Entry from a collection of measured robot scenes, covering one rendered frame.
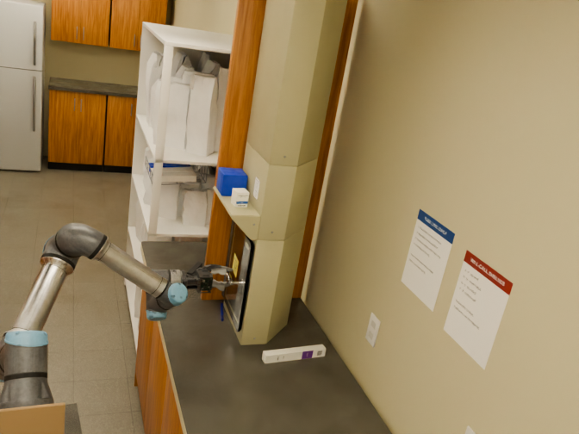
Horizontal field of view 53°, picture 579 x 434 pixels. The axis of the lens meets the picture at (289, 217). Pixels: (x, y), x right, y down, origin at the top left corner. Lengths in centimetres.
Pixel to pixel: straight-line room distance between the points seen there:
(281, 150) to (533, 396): 114
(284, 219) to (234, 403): 69
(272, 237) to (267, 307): 31
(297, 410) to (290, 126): 101
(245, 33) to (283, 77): 39
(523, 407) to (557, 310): 29
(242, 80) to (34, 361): 129
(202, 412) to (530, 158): 131
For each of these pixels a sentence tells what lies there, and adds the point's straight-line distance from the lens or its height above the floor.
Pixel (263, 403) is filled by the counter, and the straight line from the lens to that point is 217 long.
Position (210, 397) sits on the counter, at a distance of 216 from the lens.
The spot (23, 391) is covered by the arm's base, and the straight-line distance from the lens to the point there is 185.
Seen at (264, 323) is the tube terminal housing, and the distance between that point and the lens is 241.
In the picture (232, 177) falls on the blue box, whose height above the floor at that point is 159.
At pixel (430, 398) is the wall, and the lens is 201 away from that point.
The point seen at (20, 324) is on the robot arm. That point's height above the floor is 119.
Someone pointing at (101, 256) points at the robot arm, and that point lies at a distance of 207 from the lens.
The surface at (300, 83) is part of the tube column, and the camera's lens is 208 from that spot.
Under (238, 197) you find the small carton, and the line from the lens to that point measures 222.
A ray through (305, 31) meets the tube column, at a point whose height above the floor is 219.
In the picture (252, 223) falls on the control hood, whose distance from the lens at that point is 218.
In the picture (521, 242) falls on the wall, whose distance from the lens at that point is 164.
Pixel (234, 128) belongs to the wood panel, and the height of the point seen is 175.
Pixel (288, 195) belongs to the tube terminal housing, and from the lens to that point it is 218.
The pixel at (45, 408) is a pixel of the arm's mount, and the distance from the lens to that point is 178.
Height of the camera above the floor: 228
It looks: 20 degrees down
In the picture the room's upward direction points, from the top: 10 degrees clockwise
